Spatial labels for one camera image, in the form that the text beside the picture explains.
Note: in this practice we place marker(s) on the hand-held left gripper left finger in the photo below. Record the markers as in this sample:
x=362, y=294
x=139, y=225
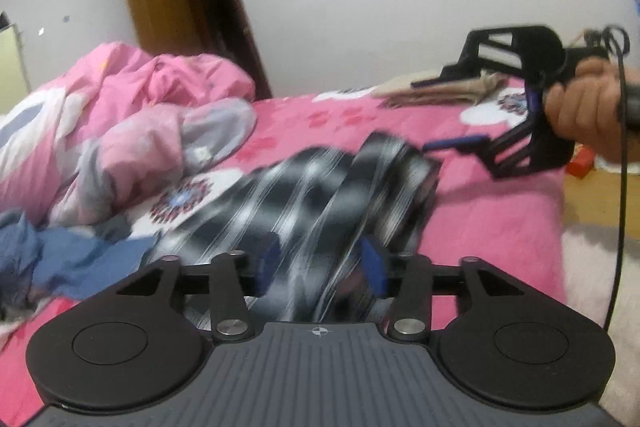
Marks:
x=267, y=264

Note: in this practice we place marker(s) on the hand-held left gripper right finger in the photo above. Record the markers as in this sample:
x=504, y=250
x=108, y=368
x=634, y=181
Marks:
x=374, y=269

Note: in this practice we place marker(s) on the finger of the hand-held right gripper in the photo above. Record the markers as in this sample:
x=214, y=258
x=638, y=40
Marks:
x=450, y=74
x=465, y=142

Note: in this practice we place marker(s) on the black white plaid pants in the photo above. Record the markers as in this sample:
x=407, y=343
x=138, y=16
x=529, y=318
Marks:
x=320, y=197

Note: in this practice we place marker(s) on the person's right hand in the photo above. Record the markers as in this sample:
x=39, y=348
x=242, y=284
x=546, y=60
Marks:
x=585, y=107

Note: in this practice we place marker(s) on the folded beige pants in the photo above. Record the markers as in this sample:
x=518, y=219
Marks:
x=450, y=94

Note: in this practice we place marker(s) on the pink floral fleece blanket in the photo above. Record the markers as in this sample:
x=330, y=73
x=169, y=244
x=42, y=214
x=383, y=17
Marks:
x=475, y=217

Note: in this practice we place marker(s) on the red box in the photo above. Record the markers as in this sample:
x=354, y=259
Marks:
x=580, y=162

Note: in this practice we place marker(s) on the dark grey cloth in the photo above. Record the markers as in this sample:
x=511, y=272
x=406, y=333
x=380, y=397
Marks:
x=117, y=227

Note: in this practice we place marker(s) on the white fleece clothing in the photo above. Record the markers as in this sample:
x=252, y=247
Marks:
x=585, y=287

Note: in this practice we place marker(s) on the blue jeans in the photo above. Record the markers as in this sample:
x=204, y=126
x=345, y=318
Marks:
x=75, y=267

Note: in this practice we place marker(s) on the pink grey floral quilt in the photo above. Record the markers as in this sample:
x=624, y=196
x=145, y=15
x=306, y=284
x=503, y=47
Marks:
x=125, y=107

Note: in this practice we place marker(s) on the brown wooden door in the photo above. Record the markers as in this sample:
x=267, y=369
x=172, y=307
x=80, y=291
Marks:
x=160, y=7

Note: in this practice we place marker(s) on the pale yellow wardrobe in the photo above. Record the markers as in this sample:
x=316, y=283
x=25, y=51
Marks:
x=12, y=67

